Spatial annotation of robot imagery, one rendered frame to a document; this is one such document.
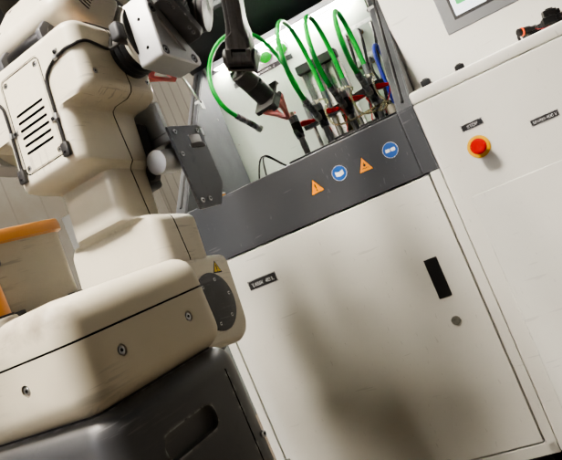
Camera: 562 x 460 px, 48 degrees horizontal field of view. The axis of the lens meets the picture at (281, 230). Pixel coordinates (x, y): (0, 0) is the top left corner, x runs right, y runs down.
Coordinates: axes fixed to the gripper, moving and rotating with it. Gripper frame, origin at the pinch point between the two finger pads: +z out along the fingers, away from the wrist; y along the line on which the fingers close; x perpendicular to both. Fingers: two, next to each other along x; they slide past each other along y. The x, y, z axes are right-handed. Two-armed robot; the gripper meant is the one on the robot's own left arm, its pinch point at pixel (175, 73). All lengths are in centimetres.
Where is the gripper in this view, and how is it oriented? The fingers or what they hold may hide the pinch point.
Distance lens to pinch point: 179.7
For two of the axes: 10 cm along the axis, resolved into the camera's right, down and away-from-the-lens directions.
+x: -1.9, 8.1, -5.5
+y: -4.2, 4.4, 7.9
